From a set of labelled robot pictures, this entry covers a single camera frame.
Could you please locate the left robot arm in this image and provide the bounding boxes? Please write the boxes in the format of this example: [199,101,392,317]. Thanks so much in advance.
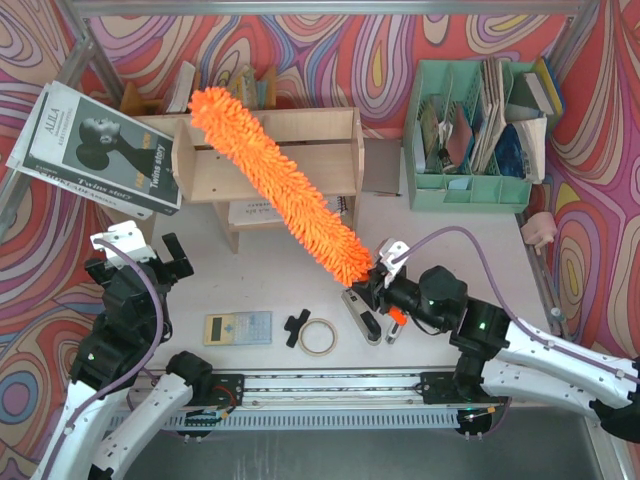
[33,221,244,479]

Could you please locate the grey black stapler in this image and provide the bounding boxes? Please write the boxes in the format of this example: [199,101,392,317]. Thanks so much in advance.
[341,289,382,346]

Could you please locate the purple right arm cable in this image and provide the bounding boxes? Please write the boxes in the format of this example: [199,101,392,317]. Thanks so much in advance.
[387,225,640,384]

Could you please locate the black white magazine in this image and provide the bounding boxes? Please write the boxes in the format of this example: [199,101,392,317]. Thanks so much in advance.
[6,81,182,219]

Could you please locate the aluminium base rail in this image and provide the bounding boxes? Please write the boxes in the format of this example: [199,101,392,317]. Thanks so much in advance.
[119,367,621,431]

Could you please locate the mint green desk organizer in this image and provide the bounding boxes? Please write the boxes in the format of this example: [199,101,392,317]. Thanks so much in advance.
[403,58,561,215]

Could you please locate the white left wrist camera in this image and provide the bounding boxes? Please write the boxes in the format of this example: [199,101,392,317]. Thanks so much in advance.
[90,220,157,268]

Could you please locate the masking tape roll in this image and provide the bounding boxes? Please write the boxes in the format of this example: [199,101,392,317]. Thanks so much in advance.
[299,318,338,357]

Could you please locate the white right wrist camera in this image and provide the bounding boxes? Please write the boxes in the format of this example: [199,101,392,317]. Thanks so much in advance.
[375,238,409,274]

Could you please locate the wooden bookshelf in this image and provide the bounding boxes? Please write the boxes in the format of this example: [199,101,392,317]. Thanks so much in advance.
[137,107,365,253]

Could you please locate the pink piggy figure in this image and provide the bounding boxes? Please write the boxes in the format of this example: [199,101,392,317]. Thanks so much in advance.
[521,212,557,256]

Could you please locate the books in green organizer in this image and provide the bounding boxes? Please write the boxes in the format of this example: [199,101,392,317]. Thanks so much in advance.
[417,55,567,184]

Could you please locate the black plastic clip piece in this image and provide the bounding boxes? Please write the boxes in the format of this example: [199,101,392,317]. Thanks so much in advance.
[284,309,310,348]

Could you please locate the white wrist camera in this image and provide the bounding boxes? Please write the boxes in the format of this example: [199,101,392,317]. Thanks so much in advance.
[375,238,409,274]
[90,220,157,268]

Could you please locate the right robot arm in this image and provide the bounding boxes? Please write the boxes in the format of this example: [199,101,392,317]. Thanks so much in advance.
[353,266,639,443]

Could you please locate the orange microfiber duster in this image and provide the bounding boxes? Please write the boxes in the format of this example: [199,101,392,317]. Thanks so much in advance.
[189,87,373,287]

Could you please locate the white spiral notebook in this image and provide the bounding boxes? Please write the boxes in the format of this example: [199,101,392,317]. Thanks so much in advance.
[228,196,348,226]

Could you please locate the yellow calculator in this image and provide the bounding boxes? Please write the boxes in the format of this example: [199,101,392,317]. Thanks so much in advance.
[203,311,272,346]

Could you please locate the light blue paper pad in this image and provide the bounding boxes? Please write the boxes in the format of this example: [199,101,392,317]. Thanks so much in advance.
[447,177,472,190]

